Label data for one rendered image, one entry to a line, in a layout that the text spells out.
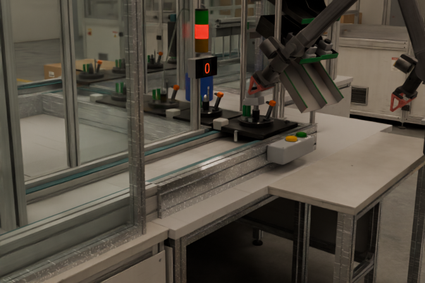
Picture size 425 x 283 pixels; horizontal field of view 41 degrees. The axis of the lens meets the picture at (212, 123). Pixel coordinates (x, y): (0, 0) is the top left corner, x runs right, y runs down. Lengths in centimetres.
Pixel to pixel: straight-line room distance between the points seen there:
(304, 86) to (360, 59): 390
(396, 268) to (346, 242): 150
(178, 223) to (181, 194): 11
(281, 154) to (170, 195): 50
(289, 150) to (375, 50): 436
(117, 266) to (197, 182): 39
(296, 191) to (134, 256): 61
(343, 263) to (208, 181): 50
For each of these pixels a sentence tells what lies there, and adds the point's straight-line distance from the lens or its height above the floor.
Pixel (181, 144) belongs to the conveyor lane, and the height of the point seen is 94.
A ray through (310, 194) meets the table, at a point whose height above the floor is 86.
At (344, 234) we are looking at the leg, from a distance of 186.
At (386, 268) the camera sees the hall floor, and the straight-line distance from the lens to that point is 334.
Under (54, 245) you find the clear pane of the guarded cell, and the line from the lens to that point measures 140.
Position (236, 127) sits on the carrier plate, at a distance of 219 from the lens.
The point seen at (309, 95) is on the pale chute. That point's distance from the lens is 248.
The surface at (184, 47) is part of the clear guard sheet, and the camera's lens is 210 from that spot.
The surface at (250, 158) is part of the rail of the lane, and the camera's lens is 196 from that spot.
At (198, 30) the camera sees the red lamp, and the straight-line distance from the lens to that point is 210.
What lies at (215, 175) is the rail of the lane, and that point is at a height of 93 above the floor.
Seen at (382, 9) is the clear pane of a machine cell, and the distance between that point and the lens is 626.
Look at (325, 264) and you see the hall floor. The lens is 331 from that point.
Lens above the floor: 153
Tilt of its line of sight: 14 degrees down
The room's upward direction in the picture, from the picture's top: straight up
